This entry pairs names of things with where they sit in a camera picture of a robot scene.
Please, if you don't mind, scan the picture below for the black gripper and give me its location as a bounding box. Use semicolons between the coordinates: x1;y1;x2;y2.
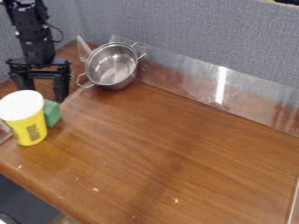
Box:
6;57;71;103

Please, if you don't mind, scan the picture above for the yellow play-doh can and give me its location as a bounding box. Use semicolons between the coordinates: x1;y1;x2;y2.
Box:
0;90;47;146

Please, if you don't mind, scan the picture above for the green block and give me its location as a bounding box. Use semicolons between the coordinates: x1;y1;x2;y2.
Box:
43;100;62;128

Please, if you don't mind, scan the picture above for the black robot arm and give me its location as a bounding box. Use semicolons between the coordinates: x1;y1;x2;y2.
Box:
0;0;71;103

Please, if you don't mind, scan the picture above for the silver metal pot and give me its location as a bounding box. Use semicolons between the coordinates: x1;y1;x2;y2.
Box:
76;42;146;90

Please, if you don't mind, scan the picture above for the clear acrylic barrier panel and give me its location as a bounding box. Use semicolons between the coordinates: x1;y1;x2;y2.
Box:
80;36;299;137

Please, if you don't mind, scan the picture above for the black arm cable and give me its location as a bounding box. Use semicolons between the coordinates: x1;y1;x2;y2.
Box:
44;24;64;44

